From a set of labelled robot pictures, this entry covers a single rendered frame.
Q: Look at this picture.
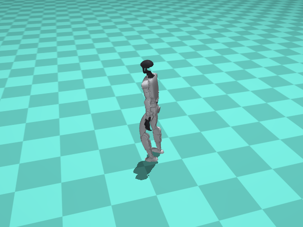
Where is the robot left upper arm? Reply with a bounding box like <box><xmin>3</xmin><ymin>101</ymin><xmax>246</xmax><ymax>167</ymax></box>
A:
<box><xmin>142</xmin><ymin>80</ymin><xmax>151</xmax><ymax>103</ymax></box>

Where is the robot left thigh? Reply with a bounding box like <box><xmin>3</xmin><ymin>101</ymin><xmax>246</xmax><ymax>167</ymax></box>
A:
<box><xmin>139</xmin><ymin>111</ymin><xmax>154</xmax><ymax>139</ymax></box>

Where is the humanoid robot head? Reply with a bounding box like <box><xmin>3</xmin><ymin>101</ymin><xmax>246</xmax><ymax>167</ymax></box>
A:
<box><xmin>141</xmin><ymin>60</ymin><xmax>155</xmax><ymax>78</ymax></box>

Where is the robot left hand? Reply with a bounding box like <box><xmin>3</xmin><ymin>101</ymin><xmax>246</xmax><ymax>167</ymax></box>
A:
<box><xmin>144</xmin><ymin>117</ymin><xmax>152</xmax><ymax>131</ymax></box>

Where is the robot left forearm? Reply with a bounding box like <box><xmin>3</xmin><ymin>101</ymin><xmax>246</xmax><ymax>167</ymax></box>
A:
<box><xmin>144</xmin><ymin>100</ymin><xmax>151</xmax><ymax>120</ymax></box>

